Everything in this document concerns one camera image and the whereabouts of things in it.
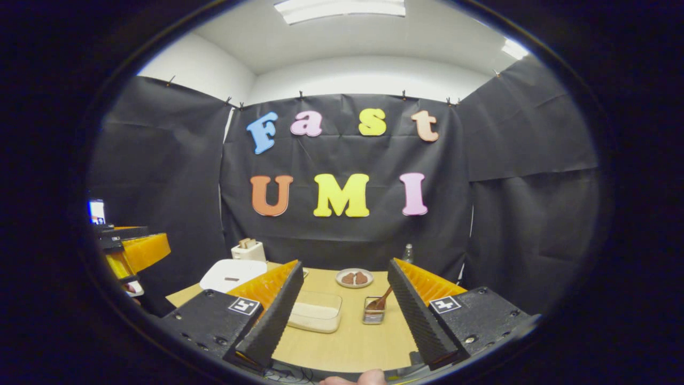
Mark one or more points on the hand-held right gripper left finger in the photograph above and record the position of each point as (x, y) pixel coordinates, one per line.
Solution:
(272, 321)

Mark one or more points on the black backdrop cloth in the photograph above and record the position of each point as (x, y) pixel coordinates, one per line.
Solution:
(347, 240)

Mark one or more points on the white rice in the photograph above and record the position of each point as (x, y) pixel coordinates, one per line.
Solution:
(315, 312)

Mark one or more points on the clear bottle green label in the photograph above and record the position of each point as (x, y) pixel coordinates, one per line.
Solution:
(408, 254)

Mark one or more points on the large ceiling light panel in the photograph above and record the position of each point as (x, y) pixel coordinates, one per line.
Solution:
(342, 9)

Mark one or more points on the small lit screen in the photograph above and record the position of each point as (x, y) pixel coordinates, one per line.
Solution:
(96, 212)

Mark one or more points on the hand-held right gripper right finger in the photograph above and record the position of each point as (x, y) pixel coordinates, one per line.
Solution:
(419, 315)

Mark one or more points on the small ceiling light panel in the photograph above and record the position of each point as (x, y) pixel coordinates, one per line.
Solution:
(514, 48)

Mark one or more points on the wooden spoon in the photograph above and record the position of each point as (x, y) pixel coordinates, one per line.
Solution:
(382, 299)

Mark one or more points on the brown meat piece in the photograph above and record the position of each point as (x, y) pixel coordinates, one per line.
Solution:
(361, 278)
(348, 278)

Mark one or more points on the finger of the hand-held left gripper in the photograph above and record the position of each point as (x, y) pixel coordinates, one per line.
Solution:
(123, 232)
(144, 251)

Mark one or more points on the white rice cooker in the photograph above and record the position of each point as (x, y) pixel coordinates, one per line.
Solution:
(230, 272)

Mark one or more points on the white round plate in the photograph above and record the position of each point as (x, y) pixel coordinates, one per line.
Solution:
(354, 286)

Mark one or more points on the clear rice container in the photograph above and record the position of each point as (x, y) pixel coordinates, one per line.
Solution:
(315, 326)

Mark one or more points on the white toaster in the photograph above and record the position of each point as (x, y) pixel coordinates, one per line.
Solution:
(250, 254)

